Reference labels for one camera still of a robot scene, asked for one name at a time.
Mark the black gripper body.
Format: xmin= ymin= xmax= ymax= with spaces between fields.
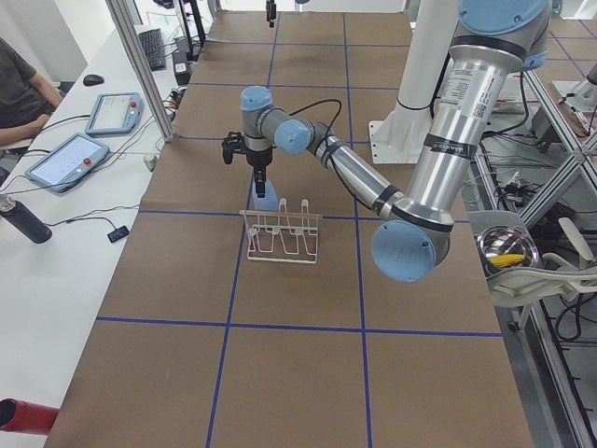
xmin=246 ymin=149 xmax=272 ymax=169

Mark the light blue cup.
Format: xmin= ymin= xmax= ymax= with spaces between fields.
xmin=251 ymin=179 xmax=279 ymax=212

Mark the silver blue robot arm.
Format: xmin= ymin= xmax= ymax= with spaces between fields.
xmin=238 ymin=1 xmax=551 ymax=282

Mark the upper blue teach pendant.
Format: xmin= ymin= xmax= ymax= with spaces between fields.
xmin=85 ymin=92 xmax=144 ymax=137

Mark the blue teach pendant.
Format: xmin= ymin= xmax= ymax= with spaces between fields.
xmin=25 ymin=133 xmax=109 ymax=193
xmin=85 ymin=92 xmax=144 ymax=137

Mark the black keyboard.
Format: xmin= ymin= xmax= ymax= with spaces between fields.
xmin=137 ymin=29 xmax=165 ymax=71

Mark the small black phone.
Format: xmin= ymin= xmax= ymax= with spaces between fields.
xmin=107 ymin=226 xmax=130 ymax=244

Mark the black computer mouse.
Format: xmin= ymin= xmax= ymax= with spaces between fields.
xmin=83 ymin=74 xmax=104 ymax=87

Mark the lower blue teach pendant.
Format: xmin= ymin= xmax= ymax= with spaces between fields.
xmin=25 ymin=133 xmax=109 ymax=193

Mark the seated person dark shirt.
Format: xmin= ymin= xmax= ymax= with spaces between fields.
xmin=1 ymin=39 xmax=63 ymax=147

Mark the black water bottle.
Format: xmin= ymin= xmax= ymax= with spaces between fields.
xmin=1 ymin=194 xmax=52 ymax=244

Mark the white pot with corn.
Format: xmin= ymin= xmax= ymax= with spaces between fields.
xmin=477 ymin=225 xmax=541 ymax=276

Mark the red cylinder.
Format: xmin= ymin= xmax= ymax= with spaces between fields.
xmin=1 ymin=398 xmax=59 ymax=436

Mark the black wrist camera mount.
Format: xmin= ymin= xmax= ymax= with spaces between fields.
xmin=221 ymin=132 xmax=246 ymax=165

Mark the white wire cup holder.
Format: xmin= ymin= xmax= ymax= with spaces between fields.
xmin=240 ymin=198 xmax=322 ymax=264

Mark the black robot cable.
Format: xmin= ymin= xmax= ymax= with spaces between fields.
xmin=286 ymin=98 xmax=407 ymax=220

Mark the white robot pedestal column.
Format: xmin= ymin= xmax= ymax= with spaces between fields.
xmin=369 ymin=0 xmax=458 ymax=164

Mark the aluminium frame post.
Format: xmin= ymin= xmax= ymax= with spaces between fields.
xmin=105 ymin=0 xmax=174 ymax=143

